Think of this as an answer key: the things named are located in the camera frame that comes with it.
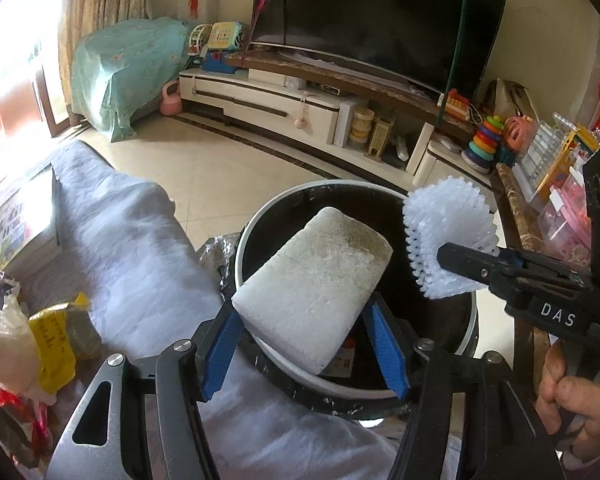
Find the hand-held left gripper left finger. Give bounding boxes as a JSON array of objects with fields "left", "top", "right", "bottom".
[{"left": 45, "top": 301, "right": 246, "bottom": 480}]

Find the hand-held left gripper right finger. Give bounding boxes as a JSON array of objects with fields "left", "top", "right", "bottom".
[{"left": 362, "top": 296, "right": 566, "bottom": 480}]

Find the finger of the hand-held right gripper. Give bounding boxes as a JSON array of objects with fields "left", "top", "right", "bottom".
[
  {"left": 437, "top": 242, "right": 518, "bottom": 293},
  {"left": 500, "top": 251, "right": 593, "bottom": 286}
]

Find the white bristle brush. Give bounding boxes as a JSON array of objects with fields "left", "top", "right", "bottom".
[{"left": 402, "top": 176, "right": 499, "bottom": 302}]

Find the black round pot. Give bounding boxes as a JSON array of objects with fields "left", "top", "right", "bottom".
[{"left": 232, "top": 180, "right": 478, "bottom": 413}]

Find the white foam block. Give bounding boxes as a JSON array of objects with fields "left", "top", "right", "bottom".
[{"left": 231, "top": 207, "right": 395, "bottom": 376}]

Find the person's right hand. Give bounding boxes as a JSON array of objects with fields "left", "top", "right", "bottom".
[{"left": 536, "top": 347, "right": 600, "bottom": 461}]

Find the pink plastic storage box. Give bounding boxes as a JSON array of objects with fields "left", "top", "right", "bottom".
[{"left": 536, "top": 167, "right": 592, "bottom": 263}]

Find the silver foil sheet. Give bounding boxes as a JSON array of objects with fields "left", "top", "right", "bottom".
[{"left": 199, "top": 234, "right": 242, "bottom": 291}]

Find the clear plastic storage box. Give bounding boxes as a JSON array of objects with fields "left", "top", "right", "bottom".
[{"left": 511, "top": 112, "right": 583, "bottom": 198}]

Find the orange ball toy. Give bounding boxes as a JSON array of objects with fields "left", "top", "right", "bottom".
[{"left": 502, "top": 116, "right": 539, "bottom": 153}]

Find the pale floral tablecloth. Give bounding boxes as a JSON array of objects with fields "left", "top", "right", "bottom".
[{"left": 0, "top": 140, "right": 451, "bottom": 480}]

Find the yellow perforated toy box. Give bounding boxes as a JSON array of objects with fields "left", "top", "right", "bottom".
[{"left": 365, "top": 116, "right": 396, "bottom": 162}]

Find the yellow snack wrapper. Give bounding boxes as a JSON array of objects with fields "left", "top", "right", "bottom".
[{"left": 27, "top": 294, "right": 103, "bottom": 396}]

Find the beige bag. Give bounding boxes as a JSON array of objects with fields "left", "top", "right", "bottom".
[{"left": 482, "top": 78, "right": 529, "bottom": 122}]

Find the yellow tape roll stack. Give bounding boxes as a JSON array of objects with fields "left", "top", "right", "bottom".
[{"left": 349, "top": 107, "right": 376, "bottom": 149}]

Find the white box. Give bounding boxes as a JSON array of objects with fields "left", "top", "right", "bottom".
[{"left": 332, "top": 97, "right": 365, "bottom": 149}]

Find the white plastic bag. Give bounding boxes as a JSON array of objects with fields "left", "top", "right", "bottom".
[{"left": 0, "top": 305, "right": 56, "bottom": 406}]

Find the red snack wrapper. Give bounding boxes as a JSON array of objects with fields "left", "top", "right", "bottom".
[{"left": 0, "top": 382, "right": 48, "bottom": 466}]

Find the children's picture book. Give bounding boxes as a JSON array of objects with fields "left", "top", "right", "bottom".
[{"left": 0, "top": 166, "right": 62, "bottom": 273}]

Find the white television stand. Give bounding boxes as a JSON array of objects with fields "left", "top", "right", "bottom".
[{"left": 179, "top": 51, "right": 493, "bottom": 187}]

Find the pink kettlebell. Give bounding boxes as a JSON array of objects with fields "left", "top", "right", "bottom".
[{"left": 160, "top": 80, "right": 183, "bottom": 117}]

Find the black flat television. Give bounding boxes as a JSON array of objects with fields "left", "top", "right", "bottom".
[{"left": 249, "top": 0, "right": 510, "bottom": 104}]

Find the teal covered furniture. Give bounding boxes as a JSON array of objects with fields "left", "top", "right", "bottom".
[{"left": 70, "top": 16, "right": 192, "bottom": 143}]

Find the white cage ball toy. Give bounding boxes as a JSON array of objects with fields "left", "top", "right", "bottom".
[{"left": 187, "top": 24, "right": 212, "bottom": 57}]

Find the beige curtain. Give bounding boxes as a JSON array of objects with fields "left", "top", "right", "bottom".
[{"left": 57, "top": 0, "right": 155, "bottom": 91}]

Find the rainbow stacking ring toy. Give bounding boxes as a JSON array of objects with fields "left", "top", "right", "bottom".
[{"left": 461, "top": 115, "right": 504, "bottom": 173}]

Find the green cord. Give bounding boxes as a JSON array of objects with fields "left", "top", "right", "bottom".
[{"left": 435, "top": 0, "right": 470, "bottom": 127}]

